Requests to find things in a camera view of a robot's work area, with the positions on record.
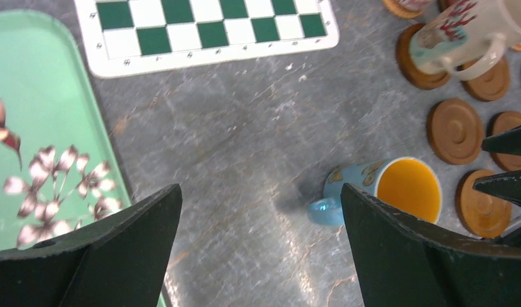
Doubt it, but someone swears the yellow interior mug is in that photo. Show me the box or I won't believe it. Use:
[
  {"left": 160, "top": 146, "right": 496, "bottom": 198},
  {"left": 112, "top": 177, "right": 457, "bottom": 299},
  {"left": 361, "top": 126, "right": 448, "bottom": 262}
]
[{"left": 307, "top": 157, "right": 442, "bottom": 226}]

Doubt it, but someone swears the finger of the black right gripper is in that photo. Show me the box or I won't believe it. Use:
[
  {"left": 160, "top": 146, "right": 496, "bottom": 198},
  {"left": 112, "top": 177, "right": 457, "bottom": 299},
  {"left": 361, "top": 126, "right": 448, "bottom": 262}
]
[
  {"left": 481, "top": 125, "right": 521, "bottom": 156},
  {"left": 473, "top": 170, "right": 521, "bottom": 207}
]

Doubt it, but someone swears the woven rattan coaster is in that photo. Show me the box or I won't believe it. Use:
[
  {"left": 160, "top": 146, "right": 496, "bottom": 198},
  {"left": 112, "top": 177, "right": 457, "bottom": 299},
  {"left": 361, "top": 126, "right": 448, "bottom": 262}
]
[{"left": 382, "top": 0, "right": 424, "bottom": 19}]

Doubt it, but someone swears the cream ceramic mug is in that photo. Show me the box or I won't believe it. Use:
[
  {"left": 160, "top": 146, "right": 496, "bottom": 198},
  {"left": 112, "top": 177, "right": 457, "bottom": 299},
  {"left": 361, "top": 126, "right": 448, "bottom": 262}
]
[{"left": 409, "top": 0, "right": 521, "bottom": 81}]

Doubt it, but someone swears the green white chessboard mat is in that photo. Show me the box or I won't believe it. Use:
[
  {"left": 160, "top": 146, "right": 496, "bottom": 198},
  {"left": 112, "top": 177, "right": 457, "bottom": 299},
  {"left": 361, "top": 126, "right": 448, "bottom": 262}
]
[{"left": 75, "top": 0, "right": 339, "bottom": 78}]

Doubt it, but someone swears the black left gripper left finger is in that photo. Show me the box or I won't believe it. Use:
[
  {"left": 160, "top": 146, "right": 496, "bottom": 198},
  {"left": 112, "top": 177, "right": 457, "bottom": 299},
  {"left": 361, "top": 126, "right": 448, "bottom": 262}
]
[{"left": 0, "top": 184, "right": 183, "bottom": 306}]

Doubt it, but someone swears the green floral tray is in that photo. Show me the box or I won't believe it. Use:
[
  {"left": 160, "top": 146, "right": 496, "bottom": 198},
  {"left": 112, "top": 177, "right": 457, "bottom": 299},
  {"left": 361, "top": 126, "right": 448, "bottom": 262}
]
[{"left": 0, "top": 10, "right": 131, "bottom": 250}]

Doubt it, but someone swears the brown wooden ridged coaster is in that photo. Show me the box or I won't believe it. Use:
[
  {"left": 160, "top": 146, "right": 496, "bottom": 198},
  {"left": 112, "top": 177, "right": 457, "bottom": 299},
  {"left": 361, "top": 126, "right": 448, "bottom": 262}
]
[
  {"left": 455, "top": 169, "right": 512, "bottom": 239},
  {"left": 488, "top": 111, "right": 521, "bottom": 171},
  {"left": 395, "top": 23, "right": 451, "bottom": 90},
  {"left": 461, "top": 56, "right": 510, "bottom": 102}
]

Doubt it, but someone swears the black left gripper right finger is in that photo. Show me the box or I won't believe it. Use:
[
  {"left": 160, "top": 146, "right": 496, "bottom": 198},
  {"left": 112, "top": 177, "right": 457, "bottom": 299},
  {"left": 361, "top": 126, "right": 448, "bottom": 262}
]
[{"left": 341, "top": 184, "right": 521, "bottom": 306}]

